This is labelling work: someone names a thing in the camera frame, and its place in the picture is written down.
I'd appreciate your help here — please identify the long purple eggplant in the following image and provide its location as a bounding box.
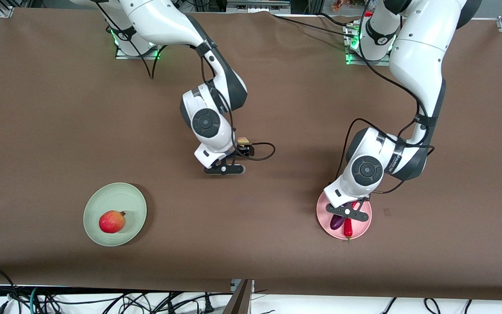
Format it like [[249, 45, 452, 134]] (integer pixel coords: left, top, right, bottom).
[[330, 201, 353, 231]]

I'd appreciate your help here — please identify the red chili pepper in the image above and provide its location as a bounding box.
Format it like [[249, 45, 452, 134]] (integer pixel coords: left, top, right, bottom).
[[343, 201, 360, 240]]

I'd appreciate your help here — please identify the red pomegranate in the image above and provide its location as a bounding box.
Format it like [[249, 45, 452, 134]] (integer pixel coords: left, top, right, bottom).
[[98, 210, 126, 234]]

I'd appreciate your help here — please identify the light green round plate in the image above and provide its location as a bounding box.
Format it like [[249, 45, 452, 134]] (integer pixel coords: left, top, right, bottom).
[[83, 182, 148, 247]]

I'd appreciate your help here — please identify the pink round plate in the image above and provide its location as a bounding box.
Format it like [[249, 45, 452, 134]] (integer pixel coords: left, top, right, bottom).
[[316, 192, 373, 240]]

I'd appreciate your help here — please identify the grey metal equipment box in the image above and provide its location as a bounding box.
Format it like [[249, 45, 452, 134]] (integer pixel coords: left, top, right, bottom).
[[226, 0, 292, 14]]

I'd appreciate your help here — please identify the colourful toy pile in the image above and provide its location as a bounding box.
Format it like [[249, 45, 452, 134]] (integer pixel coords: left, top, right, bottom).
[[332, 0, 358, 13]]

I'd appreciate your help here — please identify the brown table cover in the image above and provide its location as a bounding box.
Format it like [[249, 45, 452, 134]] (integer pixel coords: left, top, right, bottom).
[[0, 8, 502, 301]]

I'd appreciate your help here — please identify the long black base cable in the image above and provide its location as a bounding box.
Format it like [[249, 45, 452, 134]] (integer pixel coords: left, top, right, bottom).
[[271, 13, 358, 38]]

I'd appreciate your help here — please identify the aluminium bracket with dark post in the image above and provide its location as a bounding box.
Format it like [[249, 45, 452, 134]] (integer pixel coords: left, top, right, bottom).
[[223, 279, 255, 314]]

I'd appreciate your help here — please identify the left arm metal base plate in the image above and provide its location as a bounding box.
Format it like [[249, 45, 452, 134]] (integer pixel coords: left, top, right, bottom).
[[344, 24, 392, 67]]

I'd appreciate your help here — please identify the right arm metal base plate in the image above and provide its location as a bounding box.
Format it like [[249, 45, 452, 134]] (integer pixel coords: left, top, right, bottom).
[[114, 26, 163, 61]]

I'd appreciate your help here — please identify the short black base cable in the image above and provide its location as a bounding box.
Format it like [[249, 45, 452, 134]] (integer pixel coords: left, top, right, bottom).
[[319, 12, 354, 27]]

